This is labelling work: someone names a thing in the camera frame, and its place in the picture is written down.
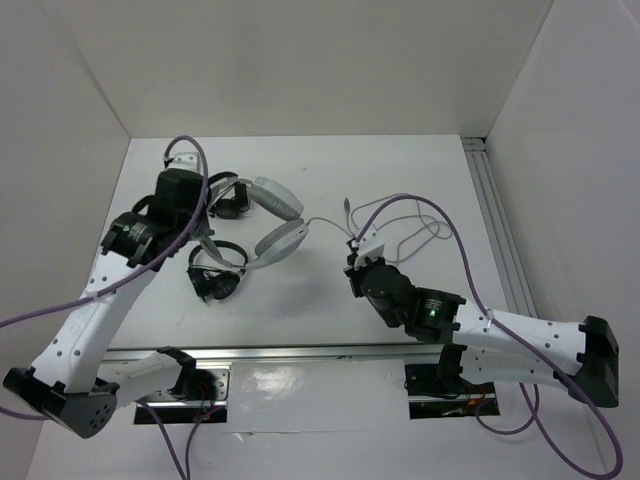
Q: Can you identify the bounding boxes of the white grey headphones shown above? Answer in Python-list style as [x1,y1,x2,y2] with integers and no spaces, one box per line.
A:
[199,174,309,274]

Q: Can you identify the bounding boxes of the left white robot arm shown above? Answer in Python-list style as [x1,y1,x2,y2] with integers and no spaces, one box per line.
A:
[3,168,207,439]

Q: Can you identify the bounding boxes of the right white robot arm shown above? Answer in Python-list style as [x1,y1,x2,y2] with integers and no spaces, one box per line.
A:
[345,253,619,408]

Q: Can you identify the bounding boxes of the black headphones far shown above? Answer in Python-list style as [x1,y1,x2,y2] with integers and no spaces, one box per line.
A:
[208,171,250,220]

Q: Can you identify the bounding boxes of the black headphones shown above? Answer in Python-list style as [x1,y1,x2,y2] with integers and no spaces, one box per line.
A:
[187,240,249,303]
[208,171,250,220]

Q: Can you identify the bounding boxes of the black headphones near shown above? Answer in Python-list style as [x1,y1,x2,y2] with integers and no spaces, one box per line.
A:
[187,240,249,303]

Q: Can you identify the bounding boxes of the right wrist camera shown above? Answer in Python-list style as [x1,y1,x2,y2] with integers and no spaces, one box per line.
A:
[347,226,385,269]

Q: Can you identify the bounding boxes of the aluminium rail front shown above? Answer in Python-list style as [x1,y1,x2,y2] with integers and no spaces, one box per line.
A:
[99,339,501,374]

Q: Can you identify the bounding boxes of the aluminium rail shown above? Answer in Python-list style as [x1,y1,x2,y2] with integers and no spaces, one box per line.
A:
[461,137,537,317]
[99,339,501,374]

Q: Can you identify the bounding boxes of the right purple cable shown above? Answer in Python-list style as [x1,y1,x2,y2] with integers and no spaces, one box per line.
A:
[354,194,624,479]

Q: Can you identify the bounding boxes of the purple cable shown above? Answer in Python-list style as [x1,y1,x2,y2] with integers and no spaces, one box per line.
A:
[0,134,211,479]
[354,194,624,479]

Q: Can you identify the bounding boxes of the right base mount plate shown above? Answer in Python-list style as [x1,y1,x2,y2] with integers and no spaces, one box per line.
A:
[404,364,500,420]

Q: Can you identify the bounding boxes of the base mount plate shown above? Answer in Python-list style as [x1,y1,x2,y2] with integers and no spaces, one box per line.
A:
[404,364,500,420]
[143,364,231,425]

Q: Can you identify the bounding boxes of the aluminium rail right side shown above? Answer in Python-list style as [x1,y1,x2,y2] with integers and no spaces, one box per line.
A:
[461,137,537,317]

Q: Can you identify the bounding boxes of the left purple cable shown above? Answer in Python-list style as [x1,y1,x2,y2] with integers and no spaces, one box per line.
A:
[0,134,211,479]

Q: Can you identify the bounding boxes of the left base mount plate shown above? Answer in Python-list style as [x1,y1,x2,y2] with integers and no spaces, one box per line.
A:
[143,364,231,425]

